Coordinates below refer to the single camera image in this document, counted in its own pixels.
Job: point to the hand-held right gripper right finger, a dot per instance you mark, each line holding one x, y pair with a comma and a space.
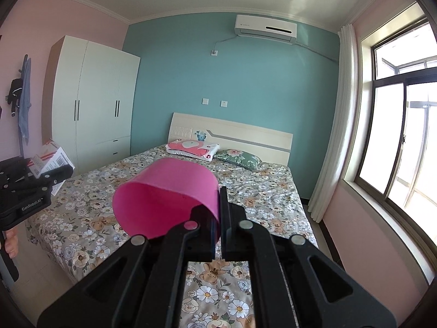
239, 235

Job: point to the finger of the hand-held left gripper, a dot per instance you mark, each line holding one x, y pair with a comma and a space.
58, 175
13, 167

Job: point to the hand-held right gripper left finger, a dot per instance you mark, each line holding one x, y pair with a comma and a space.
201, 235

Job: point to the white cardboard box red print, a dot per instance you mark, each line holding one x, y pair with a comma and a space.
56, 159

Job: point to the pink plastic cup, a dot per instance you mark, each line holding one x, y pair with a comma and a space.
164, 194

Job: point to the person's left hand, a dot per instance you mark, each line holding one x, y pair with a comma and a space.
11, 242

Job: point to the bed with floral sheet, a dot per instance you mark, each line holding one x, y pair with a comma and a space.
102, 205

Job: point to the blue hanging garment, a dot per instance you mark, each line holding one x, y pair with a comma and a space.
24, 109

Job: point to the black hanging garment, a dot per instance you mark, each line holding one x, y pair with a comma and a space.
15, 94

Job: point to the green floral pillow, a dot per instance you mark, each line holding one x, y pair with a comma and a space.
239, 159

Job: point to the white wardrobe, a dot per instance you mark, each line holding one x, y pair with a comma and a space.
99, 102

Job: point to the pink and white pillow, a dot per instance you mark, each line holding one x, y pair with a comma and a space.
191, 148

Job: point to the cream bed headboard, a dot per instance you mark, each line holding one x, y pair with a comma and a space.
245, 138

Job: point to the blue sticker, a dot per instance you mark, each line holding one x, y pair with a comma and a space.
200, 135

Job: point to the white curtain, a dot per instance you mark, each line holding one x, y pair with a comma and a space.
336, 126

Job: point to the sliding window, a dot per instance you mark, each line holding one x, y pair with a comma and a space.
389, 126

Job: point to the white air conditioner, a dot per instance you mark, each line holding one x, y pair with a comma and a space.
264, 29

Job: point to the white wall socket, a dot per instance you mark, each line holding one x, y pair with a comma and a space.
224, 103

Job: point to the air conditioner wall pipe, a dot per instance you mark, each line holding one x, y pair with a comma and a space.
317, 53

